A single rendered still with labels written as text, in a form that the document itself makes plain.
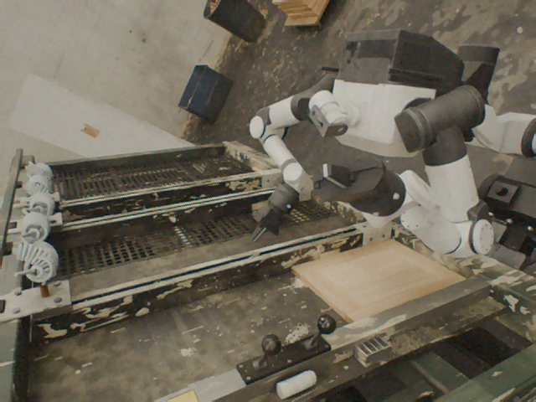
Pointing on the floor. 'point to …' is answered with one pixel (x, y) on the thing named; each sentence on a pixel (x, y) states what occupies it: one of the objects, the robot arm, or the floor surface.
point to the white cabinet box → (83, 121)
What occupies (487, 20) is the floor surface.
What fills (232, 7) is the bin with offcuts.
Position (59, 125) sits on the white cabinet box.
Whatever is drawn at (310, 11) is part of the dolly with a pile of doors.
